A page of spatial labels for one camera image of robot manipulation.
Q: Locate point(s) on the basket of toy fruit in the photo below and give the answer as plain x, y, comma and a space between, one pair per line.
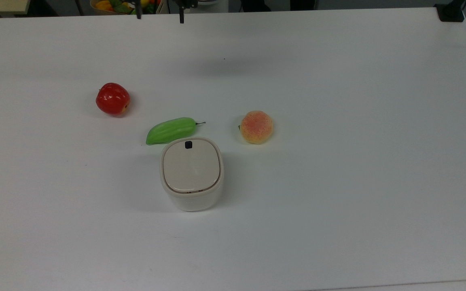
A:
111, 7

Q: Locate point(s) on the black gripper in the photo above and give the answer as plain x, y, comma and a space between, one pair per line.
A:
186, 3

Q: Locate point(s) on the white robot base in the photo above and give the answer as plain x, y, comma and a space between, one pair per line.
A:
212, 5

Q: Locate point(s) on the red toy apple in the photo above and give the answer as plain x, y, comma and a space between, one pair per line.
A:
112, 99

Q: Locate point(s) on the green toy gourd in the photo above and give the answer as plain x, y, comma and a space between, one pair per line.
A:
170, 130

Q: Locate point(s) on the beige hinged bin lid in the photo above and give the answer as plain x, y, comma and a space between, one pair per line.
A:
190, 169

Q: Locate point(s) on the black camera pole with clamp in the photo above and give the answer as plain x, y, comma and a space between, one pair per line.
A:
450, 14

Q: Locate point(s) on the orange pink toy peach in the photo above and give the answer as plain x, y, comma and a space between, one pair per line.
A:
256, 127

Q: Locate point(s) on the cream plastic garbage bin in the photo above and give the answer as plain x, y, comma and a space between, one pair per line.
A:
194, 202

